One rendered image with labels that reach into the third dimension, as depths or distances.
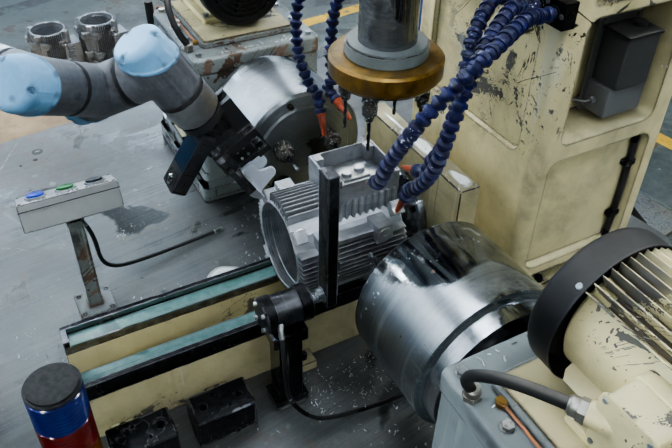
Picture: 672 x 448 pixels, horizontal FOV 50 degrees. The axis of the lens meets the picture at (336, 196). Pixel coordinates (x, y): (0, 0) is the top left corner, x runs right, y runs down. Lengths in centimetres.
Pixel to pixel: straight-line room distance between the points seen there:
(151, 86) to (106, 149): 91
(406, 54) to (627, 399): 59
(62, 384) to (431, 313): 46
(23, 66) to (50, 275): 71
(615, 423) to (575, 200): 70
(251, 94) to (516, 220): 55
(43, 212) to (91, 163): 58
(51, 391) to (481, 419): 46
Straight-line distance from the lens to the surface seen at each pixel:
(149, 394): 125
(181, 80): 103
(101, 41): 378
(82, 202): 132
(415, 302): 99
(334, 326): 133
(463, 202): 118
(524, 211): 126
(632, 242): 78
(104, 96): 105
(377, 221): 120
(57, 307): 152
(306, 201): 118
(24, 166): 193
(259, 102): 138
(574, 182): 132
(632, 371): 74
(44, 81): 96
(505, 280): 100
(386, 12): 106
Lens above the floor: 183
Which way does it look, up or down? 37 degrees down
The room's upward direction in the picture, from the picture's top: 1 degrees clockwise
